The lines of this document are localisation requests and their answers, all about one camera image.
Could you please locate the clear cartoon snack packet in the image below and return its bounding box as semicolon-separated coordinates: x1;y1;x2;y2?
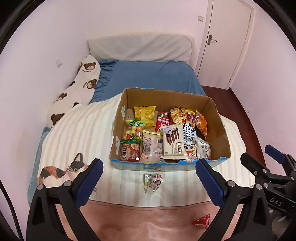
143;173;163;193

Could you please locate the white oat cookie packet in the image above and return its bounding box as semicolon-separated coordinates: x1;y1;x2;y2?
196;137;211;160

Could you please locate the small red candy packet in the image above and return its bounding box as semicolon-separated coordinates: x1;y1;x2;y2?
192;214;210;229

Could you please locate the orange snack bag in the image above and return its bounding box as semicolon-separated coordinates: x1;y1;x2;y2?
195;110;208;138

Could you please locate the white chocolate wafer packet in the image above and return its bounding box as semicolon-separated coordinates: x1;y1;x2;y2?
161;125;188;160

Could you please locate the large red yellow noodle bag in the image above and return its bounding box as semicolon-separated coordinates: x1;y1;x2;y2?
170;108;197;143

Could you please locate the white striped cat blanket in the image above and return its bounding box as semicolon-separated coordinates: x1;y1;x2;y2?
36;88;255;207

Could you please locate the beige yellow snack packet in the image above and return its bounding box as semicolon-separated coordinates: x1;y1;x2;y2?
140;130;163;164

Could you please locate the brown cookie packet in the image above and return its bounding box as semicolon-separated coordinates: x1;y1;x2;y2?
120;141;140;163

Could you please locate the red snack packet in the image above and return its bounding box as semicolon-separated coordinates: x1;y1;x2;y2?
155;111;171;133

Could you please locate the colourful fruit candy bag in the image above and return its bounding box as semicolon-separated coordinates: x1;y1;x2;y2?
121;120;146;144

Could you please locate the white bear print pillow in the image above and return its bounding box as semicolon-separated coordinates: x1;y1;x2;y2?
46;55;101;128

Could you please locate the white door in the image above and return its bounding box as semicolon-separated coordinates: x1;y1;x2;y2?
198;1;252;89

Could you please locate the blue bed sheet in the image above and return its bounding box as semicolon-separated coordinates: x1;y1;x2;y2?
28;60;204;199

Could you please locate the grey pillow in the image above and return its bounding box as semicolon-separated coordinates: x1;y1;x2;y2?
88;33;197;67

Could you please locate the black cable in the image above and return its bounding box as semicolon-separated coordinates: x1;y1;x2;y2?
0;179;25;241

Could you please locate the metal door handle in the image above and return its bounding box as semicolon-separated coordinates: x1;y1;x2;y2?
207;35;217;46

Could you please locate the white wall switch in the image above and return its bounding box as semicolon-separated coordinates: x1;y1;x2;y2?
56;59;62;68

